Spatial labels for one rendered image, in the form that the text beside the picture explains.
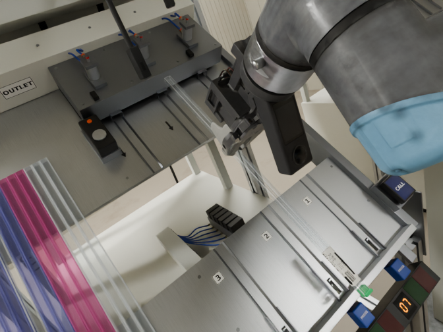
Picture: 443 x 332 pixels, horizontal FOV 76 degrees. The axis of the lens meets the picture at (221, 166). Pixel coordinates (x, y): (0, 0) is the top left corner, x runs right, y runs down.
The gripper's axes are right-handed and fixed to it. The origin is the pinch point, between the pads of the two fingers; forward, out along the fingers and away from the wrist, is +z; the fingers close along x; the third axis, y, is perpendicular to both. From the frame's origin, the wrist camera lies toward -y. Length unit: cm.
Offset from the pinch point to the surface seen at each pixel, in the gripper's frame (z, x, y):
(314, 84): 236, -273, 57
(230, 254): 4.1, 10.5, -13.6
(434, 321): 49, -46, -83
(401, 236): -1.4, -15.0, -29.4
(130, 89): 6.1, 7.1, 22.9
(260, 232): 4.0, 3.9, -13.9
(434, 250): 28, -47, -55
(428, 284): -0.1, -14.0, -38.7
